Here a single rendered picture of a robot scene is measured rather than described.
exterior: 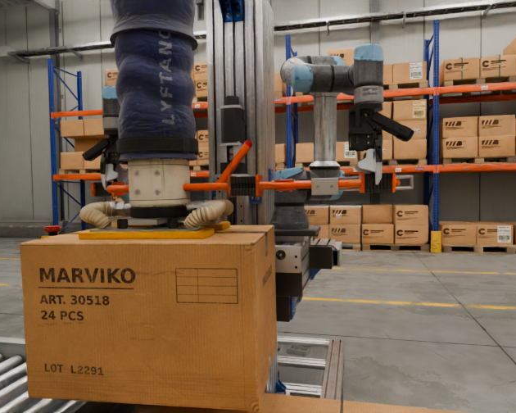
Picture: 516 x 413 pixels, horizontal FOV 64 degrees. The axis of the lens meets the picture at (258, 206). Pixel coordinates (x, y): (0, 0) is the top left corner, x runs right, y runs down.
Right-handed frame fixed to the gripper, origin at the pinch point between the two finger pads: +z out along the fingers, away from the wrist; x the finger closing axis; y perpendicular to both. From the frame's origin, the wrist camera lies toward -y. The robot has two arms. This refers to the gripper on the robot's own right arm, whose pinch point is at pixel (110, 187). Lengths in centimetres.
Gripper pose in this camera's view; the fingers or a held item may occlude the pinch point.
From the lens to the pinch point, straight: 157.8
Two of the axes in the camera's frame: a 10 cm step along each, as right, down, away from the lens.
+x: 1.5, -0.4, 9.9
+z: 0.1, 10.0, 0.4
